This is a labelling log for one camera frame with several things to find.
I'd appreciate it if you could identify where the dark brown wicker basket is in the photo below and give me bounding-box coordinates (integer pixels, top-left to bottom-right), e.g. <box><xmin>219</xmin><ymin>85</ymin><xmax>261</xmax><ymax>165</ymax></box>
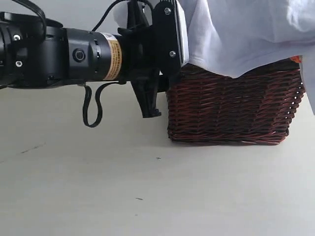
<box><xmin>166</xmin><ymin>59</ymin><xmax>305</xmax><ymax>145</ymax></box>

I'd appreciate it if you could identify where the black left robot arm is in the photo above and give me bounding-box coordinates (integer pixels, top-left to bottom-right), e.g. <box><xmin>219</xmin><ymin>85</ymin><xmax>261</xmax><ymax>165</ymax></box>
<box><xmin>0</xmin><ymin>0</ymin><xmax>189</xmax><ymax>127</ymax></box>

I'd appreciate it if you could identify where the white t-shirt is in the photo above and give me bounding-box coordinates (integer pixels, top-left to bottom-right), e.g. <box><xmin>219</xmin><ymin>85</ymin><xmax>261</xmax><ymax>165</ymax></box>
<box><xmin>114</xmin><ymin>0</ymin><xmax>315</xmax><ymax>118</ymax></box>

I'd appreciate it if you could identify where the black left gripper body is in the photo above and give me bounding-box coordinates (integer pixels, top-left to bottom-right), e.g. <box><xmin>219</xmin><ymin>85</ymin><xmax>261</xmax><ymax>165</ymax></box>
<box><xmin>118</xmin><ymin>0</ymin><xmax>182</xmax><ymax>92</ymax></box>

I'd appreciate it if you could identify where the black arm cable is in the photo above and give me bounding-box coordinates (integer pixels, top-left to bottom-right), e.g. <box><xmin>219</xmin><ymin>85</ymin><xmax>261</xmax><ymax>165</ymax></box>
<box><xmin>82</xmin><ymin>83</ymin><xmax>116</xmax><ymax>128</ymax></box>

